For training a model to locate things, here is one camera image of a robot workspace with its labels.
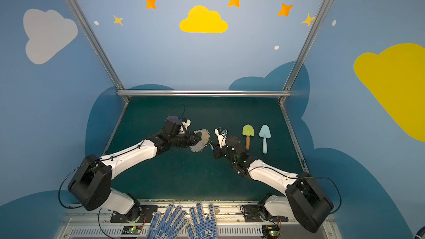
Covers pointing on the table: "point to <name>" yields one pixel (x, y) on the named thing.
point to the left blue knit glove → (171, 228)
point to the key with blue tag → (212, 147)
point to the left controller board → (131, 230)
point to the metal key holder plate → (200, 146)
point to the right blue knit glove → (205, 229)
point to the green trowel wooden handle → (248, 130)
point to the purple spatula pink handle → (172, 117)
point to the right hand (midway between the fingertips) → (213, 141)
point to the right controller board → (270, 231)
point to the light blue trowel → (265, 133)
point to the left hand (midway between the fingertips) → (202, 139)
